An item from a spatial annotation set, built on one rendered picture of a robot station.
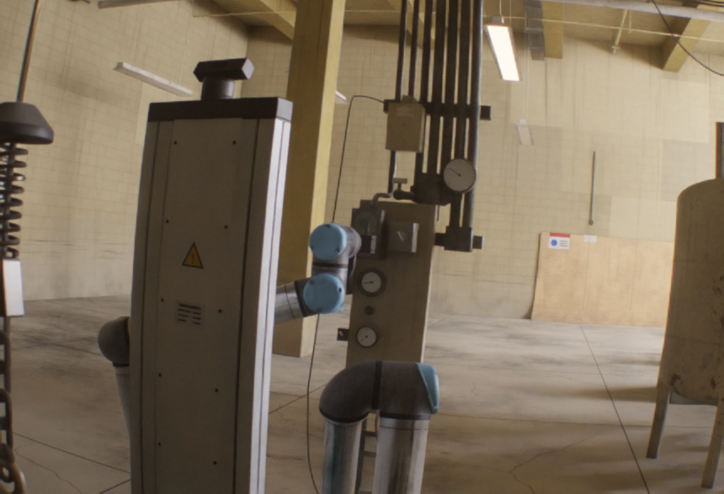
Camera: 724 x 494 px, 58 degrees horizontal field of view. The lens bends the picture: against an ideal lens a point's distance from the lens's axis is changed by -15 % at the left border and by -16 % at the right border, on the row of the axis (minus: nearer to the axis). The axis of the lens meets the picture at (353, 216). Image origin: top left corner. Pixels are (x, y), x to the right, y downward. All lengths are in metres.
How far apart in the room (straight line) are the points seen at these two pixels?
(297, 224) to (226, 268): 7.88
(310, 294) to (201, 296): 0.32
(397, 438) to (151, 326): 0.58
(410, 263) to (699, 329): 3.06
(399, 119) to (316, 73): 7.25
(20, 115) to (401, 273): 1.89
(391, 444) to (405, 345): 0.71
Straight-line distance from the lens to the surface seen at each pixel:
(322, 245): 1.88
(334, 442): 1.74
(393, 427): 1.65
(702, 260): 5.00
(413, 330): 2.30
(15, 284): 0.52
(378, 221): 2.23
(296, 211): 9.37
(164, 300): 1.58
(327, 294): 1.74
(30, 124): 0.50
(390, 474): 1.66
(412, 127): 2.31
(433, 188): 2.32
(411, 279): 2.29
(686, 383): 5.07
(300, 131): 9.46
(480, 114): 2.39
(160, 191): 1.59
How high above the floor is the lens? 1.53
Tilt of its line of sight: 2 degrees up
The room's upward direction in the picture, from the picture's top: 5 degrees clockwise
